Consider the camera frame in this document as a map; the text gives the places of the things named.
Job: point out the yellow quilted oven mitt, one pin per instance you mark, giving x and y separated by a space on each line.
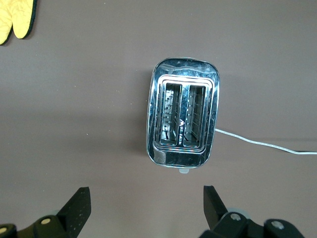
21 17

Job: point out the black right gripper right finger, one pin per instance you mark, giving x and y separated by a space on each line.
218 215

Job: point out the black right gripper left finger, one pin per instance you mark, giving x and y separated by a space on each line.
71 215

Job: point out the brown table cover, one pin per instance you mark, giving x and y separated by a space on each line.
74 124

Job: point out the cream and chrome toaster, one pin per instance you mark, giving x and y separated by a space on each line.
183 115

